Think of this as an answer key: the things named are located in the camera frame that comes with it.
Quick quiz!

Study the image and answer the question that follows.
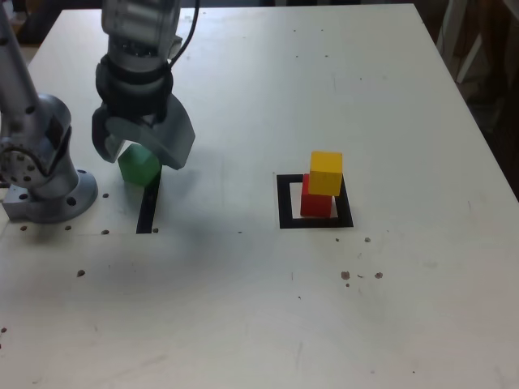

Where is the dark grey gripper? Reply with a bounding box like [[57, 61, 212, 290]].
[[91, 96, 196, 172]]

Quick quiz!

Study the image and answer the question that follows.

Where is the yellow cube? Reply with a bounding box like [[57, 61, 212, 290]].
[[308, 151, 344, 198]]

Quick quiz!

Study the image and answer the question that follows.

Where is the black tape square outline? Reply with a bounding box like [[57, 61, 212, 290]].
[[276, 173, 354, 230]]

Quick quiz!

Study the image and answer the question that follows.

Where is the green cube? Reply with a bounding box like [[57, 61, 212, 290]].
[[118, 145, 162, 187]]

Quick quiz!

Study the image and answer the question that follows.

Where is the red cube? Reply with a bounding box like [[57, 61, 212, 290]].
[[300, 173, 334, 218]]

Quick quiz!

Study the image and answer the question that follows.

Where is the black tape strip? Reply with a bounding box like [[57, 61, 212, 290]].
[[135, 165, 163, 235]]

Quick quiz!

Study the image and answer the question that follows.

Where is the white frame furniture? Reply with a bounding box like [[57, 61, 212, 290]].
[[435, 0, 519, 84]]

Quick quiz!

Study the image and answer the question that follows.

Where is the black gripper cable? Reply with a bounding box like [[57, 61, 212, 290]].
[[168, 0, 202, 66]]

